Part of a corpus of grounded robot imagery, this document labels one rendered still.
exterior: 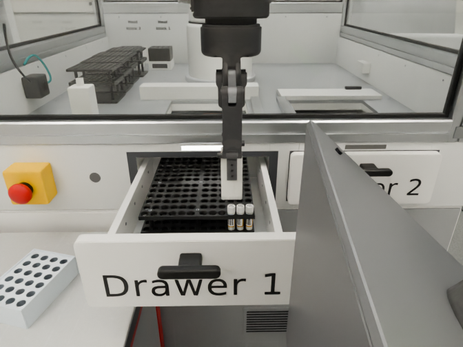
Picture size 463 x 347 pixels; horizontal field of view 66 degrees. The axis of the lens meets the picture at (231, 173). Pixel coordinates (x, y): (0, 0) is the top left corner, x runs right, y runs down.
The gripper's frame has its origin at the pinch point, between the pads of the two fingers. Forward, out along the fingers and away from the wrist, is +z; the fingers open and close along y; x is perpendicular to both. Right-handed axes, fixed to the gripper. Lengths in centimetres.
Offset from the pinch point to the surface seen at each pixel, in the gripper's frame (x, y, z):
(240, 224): 1.3, 0.2, 8.5
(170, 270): -7.4, 14.0, 6.0
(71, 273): -27.3, -1.7, 19.3
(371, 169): 26.0, -12.4, 5.2
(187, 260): -5.5, 12.1, 6.0
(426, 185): 39.1, -15.8, 10.3
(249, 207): 2.6, 0.3, 5.6
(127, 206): -16.8, -3.3, 7.2
